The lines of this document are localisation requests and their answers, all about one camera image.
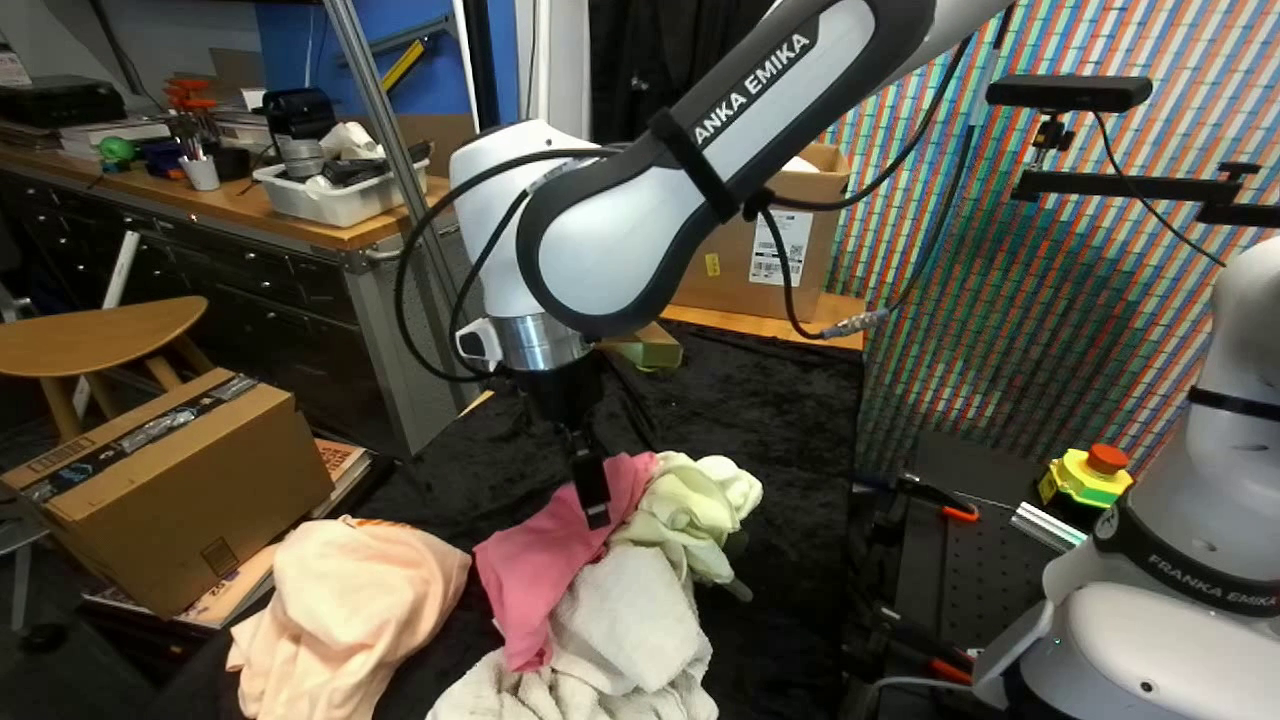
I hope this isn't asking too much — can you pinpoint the peach cloth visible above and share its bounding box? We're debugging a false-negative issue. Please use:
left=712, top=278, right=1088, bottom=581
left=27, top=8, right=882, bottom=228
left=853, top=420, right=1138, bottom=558
left=226, top=522, right=472, bottom=720

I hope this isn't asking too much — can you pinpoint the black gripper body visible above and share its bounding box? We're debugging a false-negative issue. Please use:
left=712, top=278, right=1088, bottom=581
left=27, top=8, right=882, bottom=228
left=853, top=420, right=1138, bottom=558
left=533, top=361, right=613, bottom=529

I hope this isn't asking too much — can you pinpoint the wooden stool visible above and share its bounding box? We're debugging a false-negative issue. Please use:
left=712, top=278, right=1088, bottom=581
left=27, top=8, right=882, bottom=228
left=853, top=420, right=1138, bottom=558
left=0, top=295, right=208, bottom=442

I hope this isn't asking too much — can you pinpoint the white plastic bin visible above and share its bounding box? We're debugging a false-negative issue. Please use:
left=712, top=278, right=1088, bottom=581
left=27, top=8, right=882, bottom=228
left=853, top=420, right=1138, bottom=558
left=252, top=166, right=404, bottom=228

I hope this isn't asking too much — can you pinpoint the white towel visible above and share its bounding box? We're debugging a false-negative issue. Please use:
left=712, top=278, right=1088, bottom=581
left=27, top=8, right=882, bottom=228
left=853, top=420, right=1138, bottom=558
left=426, top=545, right=719, bottom=720

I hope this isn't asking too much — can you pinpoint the emergency stop button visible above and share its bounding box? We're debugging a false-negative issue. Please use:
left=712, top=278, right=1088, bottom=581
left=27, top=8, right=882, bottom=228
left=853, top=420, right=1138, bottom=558
left=1038, top=442, right=1131, bottom=510

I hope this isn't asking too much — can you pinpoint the cardboard box on bench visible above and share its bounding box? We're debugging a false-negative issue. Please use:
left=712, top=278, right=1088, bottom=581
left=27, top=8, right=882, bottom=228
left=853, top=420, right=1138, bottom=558
left=676, top=142, right=853, bottom=320

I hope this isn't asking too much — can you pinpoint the black velvet table cloth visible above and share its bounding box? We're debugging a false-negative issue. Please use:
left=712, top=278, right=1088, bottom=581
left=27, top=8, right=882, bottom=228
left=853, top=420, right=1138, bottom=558
left=336, top=337, right=861, bottom=720

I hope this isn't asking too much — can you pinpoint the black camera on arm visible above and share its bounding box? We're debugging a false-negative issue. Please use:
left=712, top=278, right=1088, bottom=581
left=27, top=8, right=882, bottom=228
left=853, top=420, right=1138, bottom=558
left=986, top=78, right=1154, bottom=113

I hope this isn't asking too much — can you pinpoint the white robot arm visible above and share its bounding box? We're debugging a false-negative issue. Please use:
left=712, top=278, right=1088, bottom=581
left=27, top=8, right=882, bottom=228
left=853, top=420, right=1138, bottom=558
left=450, top=0, right=1011, bottom=529

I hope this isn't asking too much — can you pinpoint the pale green towel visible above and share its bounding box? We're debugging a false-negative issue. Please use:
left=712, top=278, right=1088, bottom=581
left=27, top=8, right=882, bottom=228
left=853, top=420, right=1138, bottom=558
left=615, top=454, right=763, bottom=587

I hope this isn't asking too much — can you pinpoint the pink cloth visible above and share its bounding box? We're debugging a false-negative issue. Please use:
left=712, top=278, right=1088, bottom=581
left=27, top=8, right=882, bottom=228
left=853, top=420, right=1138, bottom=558
left=472, top=454, right=656, bottom=673

